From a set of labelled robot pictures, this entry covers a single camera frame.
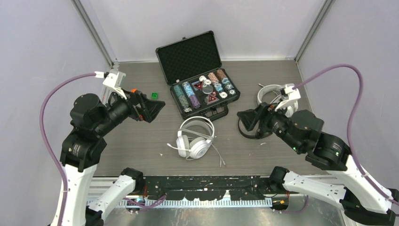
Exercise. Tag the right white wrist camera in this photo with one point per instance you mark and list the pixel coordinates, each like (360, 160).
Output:
(289, 97)

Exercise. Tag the round silver dealer button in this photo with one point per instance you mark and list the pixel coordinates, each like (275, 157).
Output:
(208, 89)

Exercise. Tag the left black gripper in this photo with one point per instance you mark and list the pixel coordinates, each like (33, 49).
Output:
(148, 108)

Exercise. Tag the small white headphones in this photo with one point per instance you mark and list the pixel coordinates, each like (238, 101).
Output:
(193, 145)

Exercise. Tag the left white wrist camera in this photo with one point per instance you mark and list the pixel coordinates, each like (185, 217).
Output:
(112, 82)

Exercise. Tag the white aluminium rail strip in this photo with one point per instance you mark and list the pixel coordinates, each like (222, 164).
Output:
(224, 202)

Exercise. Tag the black on-ear headphones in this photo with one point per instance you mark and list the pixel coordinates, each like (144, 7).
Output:
(260, 133)

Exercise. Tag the black poker chip case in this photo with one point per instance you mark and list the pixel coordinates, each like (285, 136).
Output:
(197, 59)

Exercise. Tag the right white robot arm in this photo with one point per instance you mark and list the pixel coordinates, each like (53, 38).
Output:
(352, 193)

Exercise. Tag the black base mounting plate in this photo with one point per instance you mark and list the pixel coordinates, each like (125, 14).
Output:
(207, 188)

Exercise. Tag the red triangle card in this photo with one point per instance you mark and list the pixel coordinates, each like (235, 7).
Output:
(211, 99)
(197, 85)

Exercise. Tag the green toy brick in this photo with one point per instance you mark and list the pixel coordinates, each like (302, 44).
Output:
(154, 95)

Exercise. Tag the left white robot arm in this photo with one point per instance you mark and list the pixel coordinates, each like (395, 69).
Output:
(82, 149)

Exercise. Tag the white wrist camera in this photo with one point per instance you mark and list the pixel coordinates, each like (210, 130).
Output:
(112, 82)
(289, 97)

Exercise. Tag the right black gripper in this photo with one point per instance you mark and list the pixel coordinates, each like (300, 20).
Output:
(265, 110)

